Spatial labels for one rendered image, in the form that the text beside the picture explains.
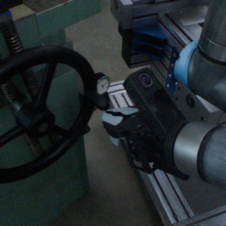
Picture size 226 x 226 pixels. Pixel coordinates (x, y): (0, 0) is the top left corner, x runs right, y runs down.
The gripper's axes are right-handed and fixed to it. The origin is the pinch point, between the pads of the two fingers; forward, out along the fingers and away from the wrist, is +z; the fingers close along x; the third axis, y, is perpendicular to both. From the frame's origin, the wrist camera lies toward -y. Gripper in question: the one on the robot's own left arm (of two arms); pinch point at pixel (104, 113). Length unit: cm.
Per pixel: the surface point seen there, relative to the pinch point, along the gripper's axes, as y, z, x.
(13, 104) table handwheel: -7.3, 8.1, -13.3
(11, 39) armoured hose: -18.5, 3.7, -10.0
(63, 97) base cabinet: 2.0, 28.8, 4.8
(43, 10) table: -21.6, 15.9, 2.6
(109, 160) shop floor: 53, 66, 30
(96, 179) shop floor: 55, 62, 18
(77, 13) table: -18.6, 17.3, 11.6
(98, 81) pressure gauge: 0.1, 20.6, 12.8
